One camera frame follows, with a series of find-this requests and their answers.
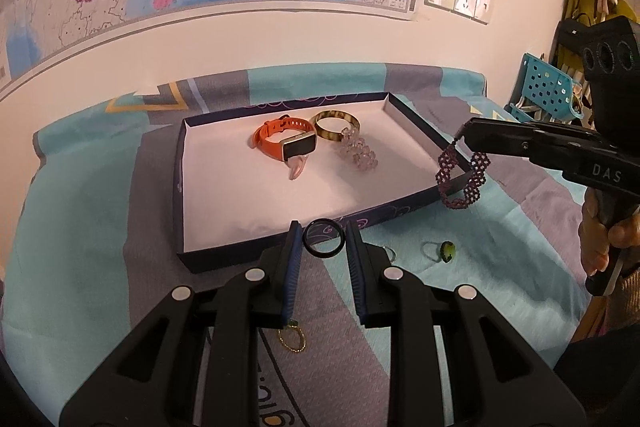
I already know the pink ring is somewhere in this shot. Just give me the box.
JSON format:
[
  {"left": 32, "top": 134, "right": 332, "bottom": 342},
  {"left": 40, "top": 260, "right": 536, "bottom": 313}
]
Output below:
[{"left": 286, "top": 154, "right": 310, "bottom": 182}]

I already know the clear crystal bead bracelet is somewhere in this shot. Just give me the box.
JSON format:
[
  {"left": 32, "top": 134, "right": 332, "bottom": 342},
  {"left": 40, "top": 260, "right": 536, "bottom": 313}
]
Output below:
[{"left": 334, "top": 127, "right": 379, "bottom": 172}]

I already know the person's right forearm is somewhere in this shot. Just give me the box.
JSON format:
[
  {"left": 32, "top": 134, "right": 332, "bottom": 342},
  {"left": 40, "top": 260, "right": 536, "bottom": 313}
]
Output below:
[{"left": 602, "top": 264, "right": 640, "bottom": 338}]

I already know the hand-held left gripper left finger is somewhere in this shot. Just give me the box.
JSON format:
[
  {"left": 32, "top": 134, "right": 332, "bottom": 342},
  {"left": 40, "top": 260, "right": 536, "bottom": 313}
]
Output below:
[{"left": 59, "top": 221, "right": 306, "bottom": 427}]

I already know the black hanging bag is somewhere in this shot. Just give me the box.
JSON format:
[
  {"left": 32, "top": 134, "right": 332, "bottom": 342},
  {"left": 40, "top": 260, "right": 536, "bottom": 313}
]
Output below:
[{"left": 556, "top": 18, "right": 598, "bottom": 58}]

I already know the blue plastic basket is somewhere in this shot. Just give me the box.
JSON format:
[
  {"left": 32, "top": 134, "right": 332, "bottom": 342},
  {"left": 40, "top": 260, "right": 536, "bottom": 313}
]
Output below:
[{"left": 502, "top": 53, "right": 586, "bottom": 122}]

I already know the person's right hand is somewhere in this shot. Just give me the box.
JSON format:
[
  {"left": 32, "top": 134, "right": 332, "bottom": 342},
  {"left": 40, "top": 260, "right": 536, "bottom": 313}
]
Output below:
[{"left": 579, "top": 194, "right": 640, "bottom": 278}]

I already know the orange smartwatch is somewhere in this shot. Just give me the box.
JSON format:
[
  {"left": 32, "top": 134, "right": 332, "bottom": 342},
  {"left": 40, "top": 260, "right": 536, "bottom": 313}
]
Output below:
[{"left": 250, "top": 116, "right": 318, "bottom": 162}]

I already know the dark blue cardboard box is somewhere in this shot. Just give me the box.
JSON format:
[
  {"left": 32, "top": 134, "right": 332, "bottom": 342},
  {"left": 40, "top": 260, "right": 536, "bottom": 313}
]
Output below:
[{"left": 172, "top": 91, "right": 476, "bottom": 275}]

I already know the tortoiseshell bangle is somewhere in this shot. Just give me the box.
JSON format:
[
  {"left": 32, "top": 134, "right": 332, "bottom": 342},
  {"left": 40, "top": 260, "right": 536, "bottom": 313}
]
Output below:
[{"left": 310, "top": 109, "right": 362, "bottom": 142}]

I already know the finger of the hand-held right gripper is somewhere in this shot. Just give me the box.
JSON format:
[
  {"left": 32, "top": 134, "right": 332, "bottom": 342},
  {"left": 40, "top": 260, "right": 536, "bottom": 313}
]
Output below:
[
  {"left": 457, "top": 130, "right": 540, "bottom": 158},
  {"left": 470, "top": 117, "right": 601, "bottom": 144}
]

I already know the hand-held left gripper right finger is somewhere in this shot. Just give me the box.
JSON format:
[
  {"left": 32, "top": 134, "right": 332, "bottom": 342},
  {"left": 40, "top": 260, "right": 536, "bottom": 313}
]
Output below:
[{"left": 345, "top": 221, "right": 587, "bottom": 427}]

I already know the gold ring with green stone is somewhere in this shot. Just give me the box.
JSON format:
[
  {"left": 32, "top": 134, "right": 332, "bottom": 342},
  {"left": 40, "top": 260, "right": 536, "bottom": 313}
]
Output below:
[{"left": 277, "top": 319, "right": 306, "bottom": 353}]

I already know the purple beaded bracelet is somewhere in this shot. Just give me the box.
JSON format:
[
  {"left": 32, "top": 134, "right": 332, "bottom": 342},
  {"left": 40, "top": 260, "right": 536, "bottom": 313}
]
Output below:
[{"left": 436, "top": 139, "right": 490, "bottom": 210}]

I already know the silver ring oval green stone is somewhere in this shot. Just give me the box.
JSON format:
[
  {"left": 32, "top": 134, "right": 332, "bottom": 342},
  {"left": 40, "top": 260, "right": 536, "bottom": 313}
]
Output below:
[{"left": 421, "top": 239, "right": 457, "bottom": 264}]

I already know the black ring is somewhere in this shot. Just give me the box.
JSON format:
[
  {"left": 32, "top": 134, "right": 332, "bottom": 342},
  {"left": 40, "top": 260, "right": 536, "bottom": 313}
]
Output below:
[{"left": 303, "top": 218, "right": 346, "bottom": 258}]

